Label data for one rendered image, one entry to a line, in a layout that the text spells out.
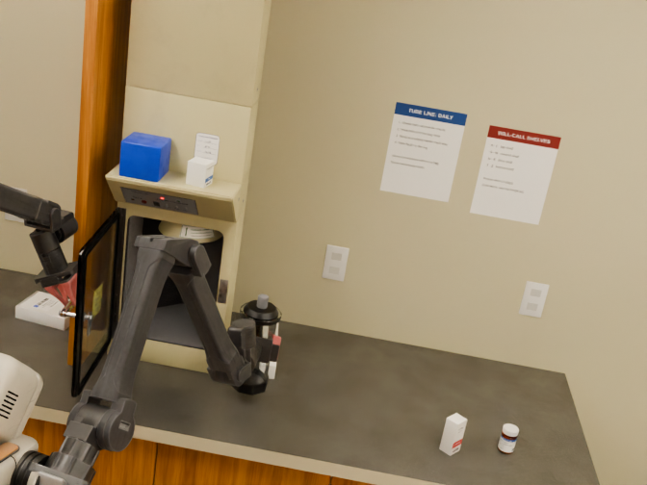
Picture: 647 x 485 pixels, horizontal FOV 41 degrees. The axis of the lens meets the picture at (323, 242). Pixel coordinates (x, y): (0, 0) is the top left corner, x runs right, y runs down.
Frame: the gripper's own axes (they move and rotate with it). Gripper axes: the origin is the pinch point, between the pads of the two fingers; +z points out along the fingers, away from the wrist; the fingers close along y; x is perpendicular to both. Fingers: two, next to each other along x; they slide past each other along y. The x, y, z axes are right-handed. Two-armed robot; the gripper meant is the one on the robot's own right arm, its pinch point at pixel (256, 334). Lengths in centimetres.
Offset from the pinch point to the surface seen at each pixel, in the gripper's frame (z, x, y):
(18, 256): 52, 13, 87
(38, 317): 19, 17, 66
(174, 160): 4.6, -40.2, 29.2
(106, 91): 4, -54, 49
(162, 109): 3, -53, 34
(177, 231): 8.8, -20.3, 26.7
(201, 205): -2.1, -31.8, 19.3
